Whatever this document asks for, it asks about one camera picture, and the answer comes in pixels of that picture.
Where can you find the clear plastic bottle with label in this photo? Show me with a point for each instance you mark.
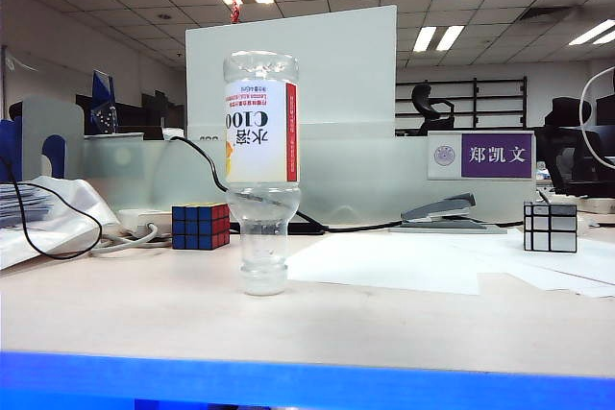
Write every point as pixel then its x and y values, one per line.
pixel 262 141

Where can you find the frosted glass desk divider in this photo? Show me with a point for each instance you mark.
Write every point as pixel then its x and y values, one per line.
pixel 346 170

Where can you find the white partition board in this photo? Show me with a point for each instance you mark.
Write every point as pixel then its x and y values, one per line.
pixel 346 74

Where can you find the colourful Rubik's cube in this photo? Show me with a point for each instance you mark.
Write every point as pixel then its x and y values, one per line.
pixel 197 227

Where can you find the white paper sheet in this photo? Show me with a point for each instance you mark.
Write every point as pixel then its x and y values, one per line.
pixel 552 268
pixel 394 266

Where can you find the grey stapler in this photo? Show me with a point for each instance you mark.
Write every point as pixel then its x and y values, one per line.
pixel 442 210

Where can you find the white power adapter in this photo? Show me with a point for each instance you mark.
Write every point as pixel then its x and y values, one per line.
pixel 174 133

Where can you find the white power strip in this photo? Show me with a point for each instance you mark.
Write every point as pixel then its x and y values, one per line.
pixel 137 219

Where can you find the red hanging ornament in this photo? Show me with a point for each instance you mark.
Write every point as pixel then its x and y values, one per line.
pixel 235 11

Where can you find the purple and white name plate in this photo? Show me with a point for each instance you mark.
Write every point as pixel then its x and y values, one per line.
pixel 495 155

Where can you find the black shelf rack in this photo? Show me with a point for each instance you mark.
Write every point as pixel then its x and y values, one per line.
pixel 495 98

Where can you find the blue triangular trophy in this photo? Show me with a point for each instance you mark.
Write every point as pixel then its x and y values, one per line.
pixel 103 103

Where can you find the white plastic bag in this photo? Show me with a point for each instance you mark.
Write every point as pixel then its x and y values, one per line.
pixel 72 208

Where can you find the silver mirror cube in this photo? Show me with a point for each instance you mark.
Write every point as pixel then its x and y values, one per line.
pixel 550 227

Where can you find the black mesh office chair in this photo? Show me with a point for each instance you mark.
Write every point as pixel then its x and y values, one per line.
pixel 567 151

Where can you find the grey metal bookend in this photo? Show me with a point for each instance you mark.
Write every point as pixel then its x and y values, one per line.
pixel 48 122

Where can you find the stack of printed papers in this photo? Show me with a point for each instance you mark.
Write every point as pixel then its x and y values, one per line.
pixel 19 206

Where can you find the blue file holder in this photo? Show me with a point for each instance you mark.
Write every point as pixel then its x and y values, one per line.
pixel 9 151

